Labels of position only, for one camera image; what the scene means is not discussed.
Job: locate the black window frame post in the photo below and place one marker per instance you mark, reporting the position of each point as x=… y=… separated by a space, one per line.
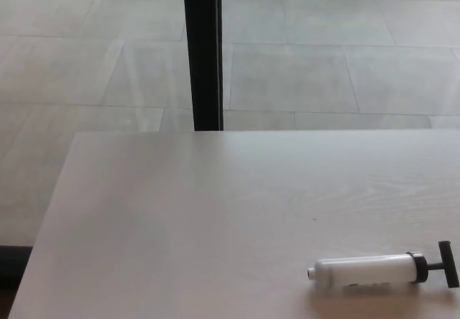
x=202 y=46

